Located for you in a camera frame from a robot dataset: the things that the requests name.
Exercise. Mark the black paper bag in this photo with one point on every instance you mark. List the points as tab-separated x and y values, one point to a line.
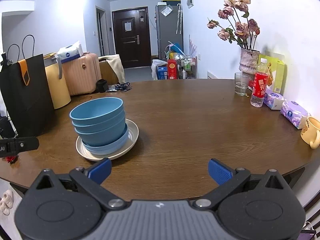
25	100

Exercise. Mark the dark brown entrance door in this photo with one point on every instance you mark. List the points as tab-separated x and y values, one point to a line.
131	45

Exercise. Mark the yellow thermos jug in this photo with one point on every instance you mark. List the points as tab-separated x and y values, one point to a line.
57	90

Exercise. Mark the red artificial rose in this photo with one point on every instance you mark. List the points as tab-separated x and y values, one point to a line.
11	159

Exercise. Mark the brown chair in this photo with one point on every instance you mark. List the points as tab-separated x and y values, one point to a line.
107	75

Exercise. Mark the yellow green carton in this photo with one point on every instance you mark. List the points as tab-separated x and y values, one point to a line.
277	75

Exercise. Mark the red carton box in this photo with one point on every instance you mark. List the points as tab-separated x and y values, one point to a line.
172	70

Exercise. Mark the large blue bowl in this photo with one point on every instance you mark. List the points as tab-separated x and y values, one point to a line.
105	140

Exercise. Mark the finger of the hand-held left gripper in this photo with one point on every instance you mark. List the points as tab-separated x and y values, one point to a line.
25	144

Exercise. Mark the purple tissue pack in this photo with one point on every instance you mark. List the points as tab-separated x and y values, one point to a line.
275	100
295	115

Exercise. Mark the blue carton box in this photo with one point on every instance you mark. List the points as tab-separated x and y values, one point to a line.
162	73

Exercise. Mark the metal storage rack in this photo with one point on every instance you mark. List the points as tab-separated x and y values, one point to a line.
187	67

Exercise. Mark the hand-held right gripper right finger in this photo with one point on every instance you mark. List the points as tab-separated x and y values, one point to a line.
220	172

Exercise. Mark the small blue bowl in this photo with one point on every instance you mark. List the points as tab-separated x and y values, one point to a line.
100	129

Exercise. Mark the pink suitcase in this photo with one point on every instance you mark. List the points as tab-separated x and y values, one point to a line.
82	77

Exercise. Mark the small blue deep plate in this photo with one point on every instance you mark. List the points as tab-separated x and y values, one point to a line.
110	147

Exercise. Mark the grey refrigerator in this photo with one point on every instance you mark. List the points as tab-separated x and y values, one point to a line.
167	32

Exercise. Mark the hanging folded umbrella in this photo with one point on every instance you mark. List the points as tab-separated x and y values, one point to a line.
179	18

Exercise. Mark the red label water bottle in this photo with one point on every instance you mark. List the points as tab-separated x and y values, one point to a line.
260	87

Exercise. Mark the yellow mug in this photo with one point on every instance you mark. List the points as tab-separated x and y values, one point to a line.
310	135

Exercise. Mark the colourful shopping bags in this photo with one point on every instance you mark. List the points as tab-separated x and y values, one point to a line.
175	51

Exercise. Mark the cream plate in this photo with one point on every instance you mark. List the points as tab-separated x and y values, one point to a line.
131	132

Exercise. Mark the black ribbed cup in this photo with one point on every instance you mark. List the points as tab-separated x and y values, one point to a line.
102	86

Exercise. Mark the white paper sheet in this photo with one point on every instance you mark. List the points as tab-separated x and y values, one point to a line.
166	10

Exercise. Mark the beige jacket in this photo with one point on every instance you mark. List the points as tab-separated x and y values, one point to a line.
116	67

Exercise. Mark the white shoe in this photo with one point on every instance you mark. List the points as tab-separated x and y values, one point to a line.
4	207
8	195

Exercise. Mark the medium blue bowl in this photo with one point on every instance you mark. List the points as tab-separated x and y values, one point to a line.
97	108

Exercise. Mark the purple wall sticker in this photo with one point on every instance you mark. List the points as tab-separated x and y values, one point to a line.
192	46

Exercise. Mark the white blue tissue pack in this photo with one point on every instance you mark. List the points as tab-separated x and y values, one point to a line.
70	51

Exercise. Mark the white plastic bag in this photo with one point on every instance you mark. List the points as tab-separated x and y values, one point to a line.
157	63

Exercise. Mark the clear drinking glass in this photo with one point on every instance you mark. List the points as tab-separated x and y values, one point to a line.
242	86

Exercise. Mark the pink textured vase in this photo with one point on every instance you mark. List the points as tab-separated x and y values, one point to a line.
248	61

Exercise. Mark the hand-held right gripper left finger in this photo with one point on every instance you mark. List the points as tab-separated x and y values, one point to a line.
101	170

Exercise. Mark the grey side door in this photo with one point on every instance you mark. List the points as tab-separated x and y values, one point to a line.
101	30

